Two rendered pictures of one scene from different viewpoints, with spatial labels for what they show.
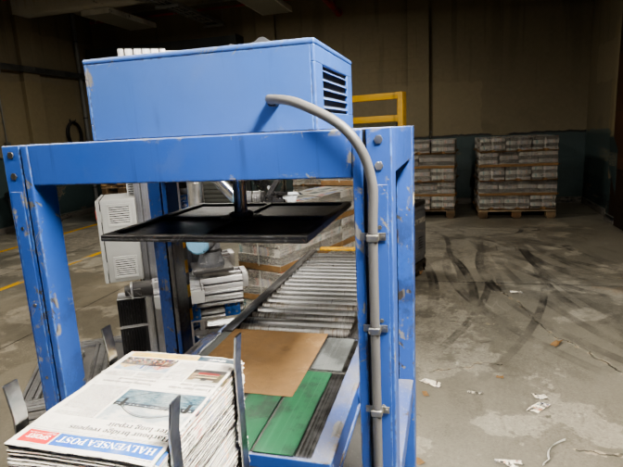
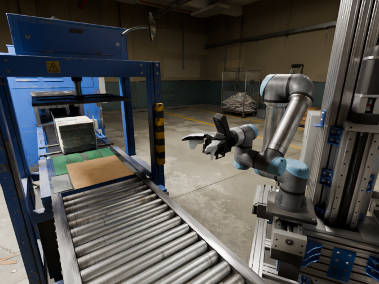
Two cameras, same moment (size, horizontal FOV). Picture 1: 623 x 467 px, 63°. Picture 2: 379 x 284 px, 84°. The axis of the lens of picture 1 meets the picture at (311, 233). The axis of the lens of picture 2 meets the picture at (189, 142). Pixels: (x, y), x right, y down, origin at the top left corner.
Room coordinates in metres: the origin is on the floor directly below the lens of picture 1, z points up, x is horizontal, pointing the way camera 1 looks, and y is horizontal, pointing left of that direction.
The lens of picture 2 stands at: (3.03, -0.48, 1.45)
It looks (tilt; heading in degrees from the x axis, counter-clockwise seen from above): 17 degrees down; 129
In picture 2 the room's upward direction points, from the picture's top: straight up
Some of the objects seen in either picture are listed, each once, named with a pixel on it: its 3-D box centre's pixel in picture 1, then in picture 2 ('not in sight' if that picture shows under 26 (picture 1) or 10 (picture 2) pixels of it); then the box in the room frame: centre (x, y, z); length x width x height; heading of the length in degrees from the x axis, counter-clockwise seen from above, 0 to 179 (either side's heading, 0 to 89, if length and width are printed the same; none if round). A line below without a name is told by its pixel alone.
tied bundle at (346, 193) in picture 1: (330, 201); not in sight; (4.27, -0.18, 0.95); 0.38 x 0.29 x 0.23; 56
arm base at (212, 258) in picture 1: (210, 256); (291, 195); (2.82, 0.59, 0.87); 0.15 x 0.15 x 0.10
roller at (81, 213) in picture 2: (307, 314); (113, 204); (2.06, 0.04, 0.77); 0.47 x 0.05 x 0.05; 75
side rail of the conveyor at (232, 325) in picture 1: (281, 291); (192, 233); (2.51, 0.17, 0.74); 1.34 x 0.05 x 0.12; 165
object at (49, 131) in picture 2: not in sight; (70, 137); (0.37, 0.50, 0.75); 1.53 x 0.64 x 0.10; 165
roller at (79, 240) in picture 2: (318, 299); (125, 223); (2.25, -0.02, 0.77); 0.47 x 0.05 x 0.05; 75
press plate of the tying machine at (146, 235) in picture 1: (241, 220); (79, 99); (1.46, 0.20, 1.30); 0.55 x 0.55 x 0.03; 75
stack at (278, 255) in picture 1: (306, 274); not in sight; (3.92, 0.06, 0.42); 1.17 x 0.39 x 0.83; 146
